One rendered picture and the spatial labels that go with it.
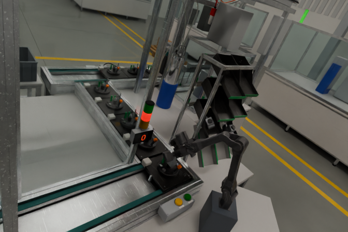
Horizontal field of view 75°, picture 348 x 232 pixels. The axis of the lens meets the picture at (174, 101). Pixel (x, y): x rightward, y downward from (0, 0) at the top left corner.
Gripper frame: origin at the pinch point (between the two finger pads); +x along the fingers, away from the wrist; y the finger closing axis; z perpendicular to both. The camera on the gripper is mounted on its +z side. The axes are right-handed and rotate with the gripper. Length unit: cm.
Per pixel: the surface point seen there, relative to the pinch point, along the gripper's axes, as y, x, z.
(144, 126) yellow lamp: 20.2, -10.7, 18.6
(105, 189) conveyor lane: 38.0, 16.4, -5.7
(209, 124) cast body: -23.2, -17.1, 10.5
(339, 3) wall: -861, -18, 293
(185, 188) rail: -1.9, -0.1, -21.0
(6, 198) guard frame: 83, -42, 2
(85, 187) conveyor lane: 48, 16, -1
